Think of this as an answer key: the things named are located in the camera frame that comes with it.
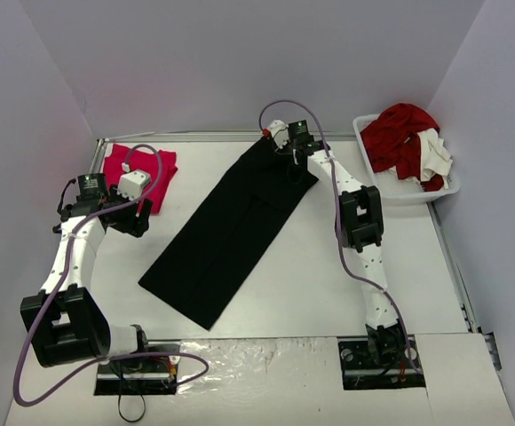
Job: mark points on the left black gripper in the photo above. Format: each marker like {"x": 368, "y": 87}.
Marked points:
{"x": 130, "y": 217}

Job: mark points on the black t shirt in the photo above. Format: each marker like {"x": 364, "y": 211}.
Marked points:
{"x": 211, "y": 256}

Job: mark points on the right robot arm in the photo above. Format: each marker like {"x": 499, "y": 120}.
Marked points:
{"x": 359, "y": 228}

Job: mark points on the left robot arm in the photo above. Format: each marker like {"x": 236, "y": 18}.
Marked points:
{"x": 66, "y": 323}

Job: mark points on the folded pink t shirt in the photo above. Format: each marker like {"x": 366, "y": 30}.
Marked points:
{"x": 143, "y": 162}

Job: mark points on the red t shirt in basket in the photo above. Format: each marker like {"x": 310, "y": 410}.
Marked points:
{"x": 392, "y": 144}

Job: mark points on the white plastic basket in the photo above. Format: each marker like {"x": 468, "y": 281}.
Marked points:
{"x": 393, "y": 190}

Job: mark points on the white t shirt in basket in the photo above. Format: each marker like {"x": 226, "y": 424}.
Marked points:
{"x": 435, "y": 159}

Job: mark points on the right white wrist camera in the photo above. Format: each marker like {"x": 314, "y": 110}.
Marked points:
{"x": 277, "y": 130}

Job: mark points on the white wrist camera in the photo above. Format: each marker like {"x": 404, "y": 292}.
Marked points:
{"x": 277, "y": 130}
{"x": 132, "y": 184}

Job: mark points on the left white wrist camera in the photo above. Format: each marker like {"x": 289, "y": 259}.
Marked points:
{"x": 132, "y": 184}

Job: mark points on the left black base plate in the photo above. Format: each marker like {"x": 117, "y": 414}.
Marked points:
{"x": 136, "y": 377}

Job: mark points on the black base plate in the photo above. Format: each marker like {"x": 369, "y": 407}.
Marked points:
{"x": 136, "y": 377}
{"x": 361, "y": 372}

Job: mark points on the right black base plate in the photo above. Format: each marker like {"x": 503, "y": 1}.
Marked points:
{"x": 361, "y": 372}

